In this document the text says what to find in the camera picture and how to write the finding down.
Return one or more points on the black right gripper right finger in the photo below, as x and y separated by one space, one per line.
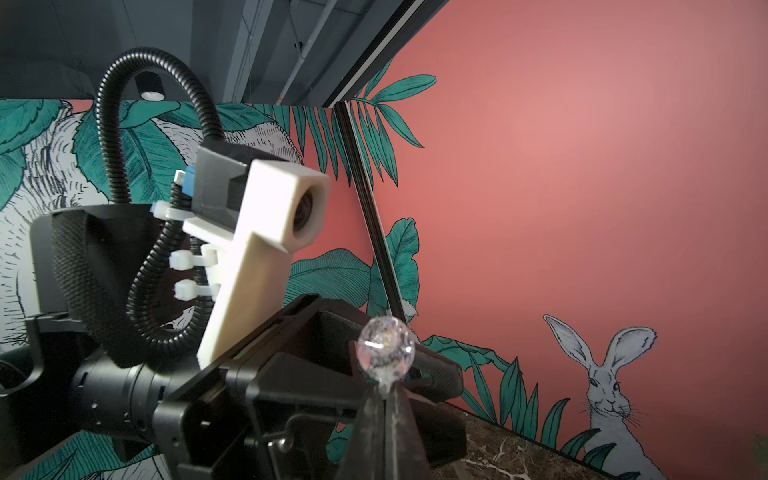
405 453

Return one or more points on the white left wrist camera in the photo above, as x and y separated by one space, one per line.
252 211

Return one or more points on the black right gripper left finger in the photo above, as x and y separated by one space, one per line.
364 456

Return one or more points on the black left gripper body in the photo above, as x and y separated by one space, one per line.
267 407

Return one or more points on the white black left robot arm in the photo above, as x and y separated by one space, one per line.
175 331

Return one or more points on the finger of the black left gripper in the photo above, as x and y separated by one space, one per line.
441 378
442 430

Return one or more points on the black ceiling spot lamp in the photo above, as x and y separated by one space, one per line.
150 86

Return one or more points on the black frame post left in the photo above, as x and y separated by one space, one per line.
353 148

